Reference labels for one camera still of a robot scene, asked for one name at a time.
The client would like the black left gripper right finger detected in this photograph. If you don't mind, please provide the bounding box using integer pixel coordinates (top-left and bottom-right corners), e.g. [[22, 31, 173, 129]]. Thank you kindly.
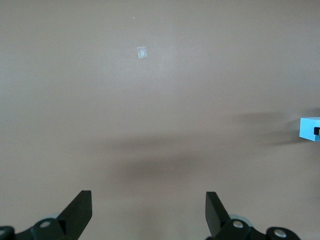
[[205, 191, 300, 240]]

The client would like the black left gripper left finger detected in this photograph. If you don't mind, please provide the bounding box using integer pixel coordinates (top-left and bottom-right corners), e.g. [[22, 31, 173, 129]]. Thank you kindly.
[[0, 190, 93, 240]]

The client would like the light blue block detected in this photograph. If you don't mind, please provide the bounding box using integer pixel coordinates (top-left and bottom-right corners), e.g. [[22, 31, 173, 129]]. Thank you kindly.
[[299, 116, 320, 142]]

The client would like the clear tape piece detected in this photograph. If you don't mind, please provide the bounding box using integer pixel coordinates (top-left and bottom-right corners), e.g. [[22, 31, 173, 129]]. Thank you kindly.
[[136, 46, 148, 60]]

